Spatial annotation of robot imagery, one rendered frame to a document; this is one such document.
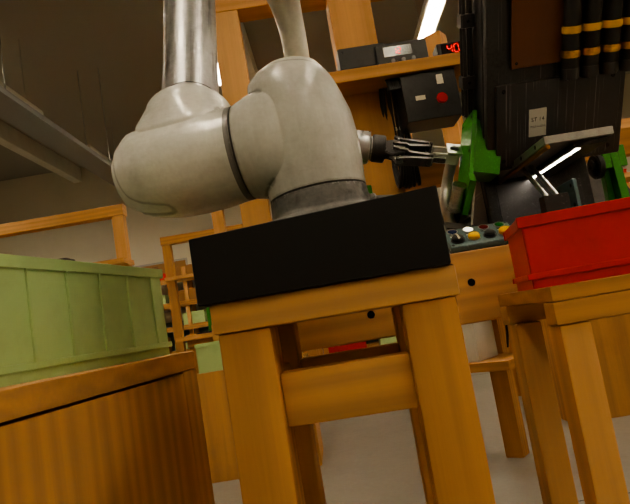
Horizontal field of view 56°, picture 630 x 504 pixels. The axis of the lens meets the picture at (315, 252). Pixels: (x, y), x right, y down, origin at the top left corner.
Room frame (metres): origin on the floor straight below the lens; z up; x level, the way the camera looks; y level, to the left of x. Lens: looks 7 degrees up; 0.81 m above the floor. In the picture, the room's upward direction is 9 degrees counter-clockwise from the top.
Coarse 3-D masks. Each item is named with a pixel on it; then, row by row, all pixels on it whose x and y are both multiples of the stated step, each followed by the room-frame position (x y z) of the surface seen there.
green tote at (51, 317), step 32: (0, 256) 0.76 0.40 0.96; (0, 288) 0.76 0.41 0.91; (32, 288) 0.82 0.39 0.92; (64, 288) 0.89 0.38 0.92; (96, 288) 0.97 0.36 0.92; (128, 288) 1.06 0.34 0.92; (160, 288) 1.18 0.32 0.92; (0, 320) 0.75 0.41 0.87; (32, 320) 0.81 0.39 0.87; (64, 320) 0.88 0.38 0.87; (96, 320) 0.96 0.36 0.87; (128, 320) 1.05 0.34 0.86; (160, 320) 1.16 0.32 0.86; (0, 352) 0.75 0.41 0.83; (32, 352) 0.80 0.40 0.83; (64, 352) 0.87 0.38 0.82; (96, 352) 0.95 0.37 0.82; (128, 352) 1.03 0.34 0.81; (160, 352) 1.15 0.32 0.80; (0, 384) 0.74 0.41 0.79
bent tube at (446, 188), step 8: (448, 144) 1.58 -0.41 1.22; (456, 144) 1.59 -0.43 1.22; (448, 152) 1.55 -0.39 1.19; (456, 152) 1.56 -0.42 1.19; (448, 168) 1.60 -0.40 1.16; (448, 176) 1.62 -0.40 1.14; (448, 184) 1.63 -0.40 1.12; (448, 192) 1.63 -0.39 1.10; (440, 200) 1.64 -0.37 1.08; (448, 200) 1.62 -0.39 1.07; (448, 216) 1.56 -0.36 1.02
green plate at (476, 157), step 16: (464, 128) 1.56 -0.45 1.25; (480, 128) 1.49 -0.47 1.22; (464, 144) 1.55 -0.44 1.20; (480, 144) 1.49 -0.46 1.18; (464, 160) 1.54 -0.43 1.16; (480, 160) 1.49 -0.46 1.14; (496, 160) 1.50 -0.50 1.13; (464, 176) 1.52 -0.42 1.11; (480, 176) 1.53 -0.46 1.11; (496, 176) 1.52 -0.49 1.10
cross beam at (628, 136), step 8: (624, 128) 1.96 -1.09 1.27; (624, 136) 1.96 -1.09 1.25; (624, 144) 1.96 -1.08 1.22; (424, 168) 1.94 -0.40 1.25; (432, 168) 1.95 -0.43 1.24; (440, 168) 1.95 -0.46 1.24; (456, 168) 1.95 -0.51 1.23; (424, 176) 1.94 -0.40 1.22; (432, 176) 1.95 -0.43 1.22; (440, 176) 1.95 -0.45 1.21; (456, 176) 1.95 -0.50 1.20; (416, 184) 1.94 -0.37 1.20; (424, 184) 1.94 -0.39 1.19; (432, 184) 1.95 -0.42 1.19; (440, 184) 1.95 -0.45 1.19
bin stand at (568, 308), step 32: (544, 288) 0.94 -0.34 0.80; (576, 288) 0.92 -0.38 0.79; (608, 288) 0.92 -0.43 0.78; (512, 320) 1.14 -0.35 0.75; (576, 320) 0.92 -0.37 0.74; (544, 352) 1.12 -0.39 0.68; (576, 352) 0.92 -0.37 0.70; (544, 384) 1.12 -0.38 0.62; (576, 384) 0.92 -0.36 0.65; (544, 416) 1.12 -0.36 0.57; (576, 416) 0.93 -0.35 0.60; (608, 416) 0.92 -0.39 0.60; (544, 448) 1.12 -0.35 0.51; (576, 448) 0.96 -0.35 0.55; (608, 448) 0.92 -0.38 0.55; (544, 480) 1.13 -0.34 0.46; (608, 480) 0.92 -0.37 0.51
